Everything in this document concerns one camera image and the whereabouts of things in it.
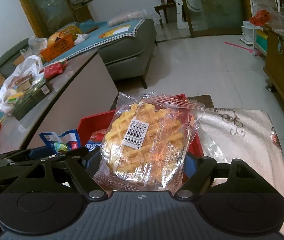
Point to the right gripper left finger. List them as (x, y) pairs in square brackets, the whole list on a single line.
[(82, 165)]

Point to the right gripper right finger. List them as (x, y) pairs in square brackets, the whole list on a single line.
[(198, 172)]

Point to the small blue candy packet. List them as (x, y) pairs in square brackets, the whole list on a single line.
[(67, 141)]

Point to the waffle cookies clear packet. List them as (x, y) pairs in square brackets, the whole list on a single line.
[(145, 145)]

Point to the red blue cake packet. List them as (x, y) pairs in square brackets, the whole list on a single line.
[(95, 139)]

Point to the red cardboard box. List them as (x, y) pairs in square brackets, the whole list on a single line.
[(93, 123)]

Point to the floral tablecloth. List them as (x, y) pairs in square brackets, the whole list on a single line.
[(226, 134)]

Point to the grey coffee table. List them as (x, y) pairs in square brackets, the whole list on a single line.
[(85, 88)]

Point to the dark green box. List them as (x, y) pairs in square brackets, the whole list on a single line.
[(31, 98)]

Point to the white plastic bag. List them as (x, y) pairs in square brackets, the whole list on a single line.
[(30, 67)]

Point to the red packet on table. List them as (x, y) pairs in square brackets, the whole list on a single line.
[(54, 69)]

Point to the grey sofa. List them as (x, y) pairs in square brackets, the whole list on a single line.
[(129, 57)]

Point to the orange plastic basket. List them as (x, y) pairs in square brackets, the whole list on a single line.
[(57, 48)]

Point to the teal sofa blanket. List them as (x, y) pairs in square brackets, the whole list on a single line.
[(103, 36)]

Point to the pink fly swatter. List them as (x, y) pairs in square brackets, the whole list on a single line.
[(254, 52)]

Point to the white stacked containers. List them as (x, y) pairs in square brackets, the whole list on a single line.
[(247, 33)]

